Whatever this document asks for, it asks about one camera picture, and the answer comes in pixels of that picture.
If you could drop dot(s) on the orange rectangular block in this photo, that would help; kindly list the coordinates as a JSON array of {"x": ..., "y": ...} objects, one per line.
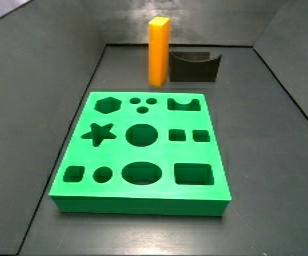
[{"x": 158, "y": 50}]

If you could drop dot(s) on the green shape sorting board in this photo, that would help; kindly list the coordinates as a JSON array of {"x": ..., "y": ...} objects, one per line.
[{"x": 142, "y": 157}]

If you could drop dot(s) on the black curved holder bracket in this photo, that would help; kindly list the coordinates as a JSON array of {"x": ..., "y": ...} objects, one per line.
[{"x": 193, "y": 66}]

